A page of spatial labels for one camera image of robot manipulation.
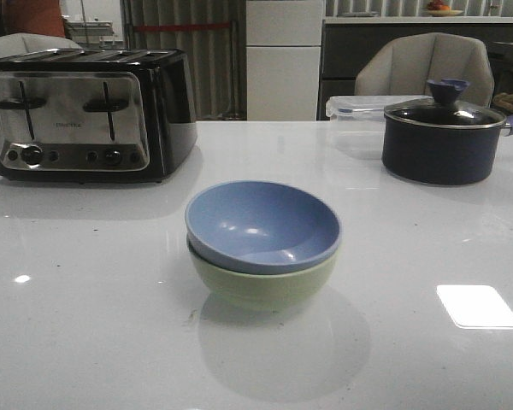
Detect dark kitchen counter cabinet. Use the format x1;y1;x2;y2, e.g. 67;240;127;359
317;16;513;120

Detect glass pot lid blue knob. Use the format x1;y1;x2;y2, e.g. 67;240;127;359
384;79;505;128

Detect dark blue saucepan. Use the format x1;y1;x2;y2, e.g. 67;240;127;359
381;107;513;186

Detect person in background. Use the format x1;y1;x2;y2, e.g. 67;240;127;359
1;0;65;38

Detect white refrigerator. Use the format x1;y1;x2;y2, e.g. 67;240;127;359
246;1;325;121

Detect beige upholstered chair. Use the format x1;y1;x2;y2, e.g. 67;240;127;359
354;32;494;107

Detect brown cloth on right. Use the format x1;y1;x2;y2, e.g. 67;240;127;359
492;92;513;114

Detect black chrome four-slot toaster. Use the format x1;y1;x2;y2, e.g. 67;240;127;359
0;49;198;183

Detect green bowl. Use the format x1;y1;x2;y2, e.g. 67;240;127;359
186;243;338;312

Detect clear plastic food container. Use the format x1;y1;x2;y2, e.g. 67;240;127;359
325;95;428;160

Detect fruit bowl on counter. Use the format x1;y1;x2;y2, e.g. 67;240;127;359
424;0;463;17

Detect red barrier belt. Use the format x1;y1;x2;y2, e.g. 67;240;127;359
133;21;231;32

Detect blue bowl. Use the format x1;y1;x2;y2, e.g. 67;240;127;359
185;180;341;275

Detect grey chair behind toaster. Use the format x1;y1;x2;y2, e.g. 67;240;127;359
0;33;86;62

